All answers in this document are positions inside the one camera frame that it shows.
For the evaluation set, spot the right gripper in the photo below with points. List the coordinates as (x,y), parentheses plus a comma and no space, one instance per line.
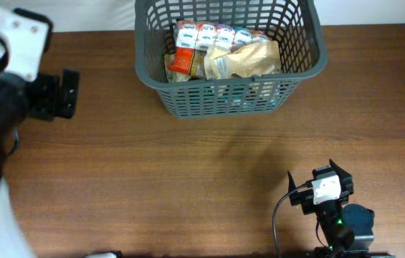
(307,201)

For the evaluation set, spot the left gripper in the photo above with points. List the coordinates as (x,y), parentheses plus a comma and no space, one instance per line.
(68,93)

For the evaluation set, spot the beige paper pouch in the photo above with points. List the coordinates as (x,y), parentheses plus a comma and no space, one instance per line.
(171,75)

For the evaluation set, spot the orange spaghetti packet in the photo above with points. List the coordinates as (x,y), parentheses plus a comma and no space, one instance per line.
(189,62)

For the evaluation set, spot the tissue multipack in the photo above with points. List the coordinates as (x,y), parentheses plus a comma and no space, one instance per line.
(201,35)

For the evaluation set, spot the beige bag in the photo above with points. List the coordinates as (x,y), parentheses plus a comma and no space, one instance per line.
(259,58)

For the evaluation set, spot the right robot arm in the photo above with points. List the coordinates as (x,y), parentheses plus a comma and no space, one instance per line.
(347,228)

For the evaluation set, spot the grey plastic basket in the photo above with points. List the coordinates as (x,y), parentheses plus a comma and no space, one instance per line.
(294,25)

